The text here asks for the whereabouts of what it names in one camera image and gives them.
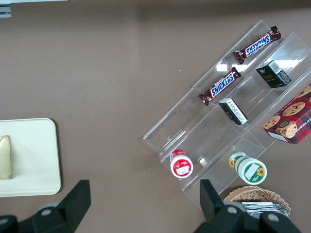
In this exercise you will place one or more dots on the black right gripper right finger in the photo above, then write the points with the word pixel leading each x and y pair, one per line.
pixel 218 218

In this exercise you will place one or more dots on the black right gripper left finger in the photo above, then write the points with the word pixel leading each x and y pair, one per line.
pixel 65 211

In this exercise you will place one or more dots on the triangle sandwich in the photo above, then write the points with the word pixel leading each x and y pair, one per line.
pixel 5 157

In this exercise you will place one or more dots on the light tan wicker basket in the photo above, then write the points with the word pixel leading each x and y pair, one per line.
pixel 250 191

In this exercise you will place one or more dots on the cream plastic tray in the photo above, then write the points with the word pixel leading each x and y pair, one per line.
pixel 34 157

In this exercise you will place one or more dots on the green white yoghurt cup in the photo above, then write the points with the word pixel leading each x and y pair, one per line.
pixel 250 170

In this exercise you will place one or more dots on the red white yoghurt cup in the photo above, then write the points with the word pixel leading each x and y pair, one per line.
pixel 181 166

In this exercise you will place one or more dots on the clear acrylic stepped display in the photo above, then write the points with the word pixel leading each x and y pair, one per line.
pixel 252 102
pixel 184 131

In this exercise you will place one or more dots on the small black carton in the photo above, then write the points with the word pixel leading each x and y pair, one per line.
pixel 272 75
pixel 233 111

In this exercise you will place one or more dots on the red tartan cookie box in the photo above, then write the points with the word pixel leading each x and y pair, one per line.
pixel 291 121

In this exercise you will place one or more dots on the Snickers chocolate bar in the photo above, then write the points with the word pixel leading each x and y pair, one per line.
pixel 257 44
pixel 219 86

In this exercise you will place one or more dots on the small grey box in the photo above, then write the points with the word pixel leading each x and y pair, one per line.
pixel 5 12

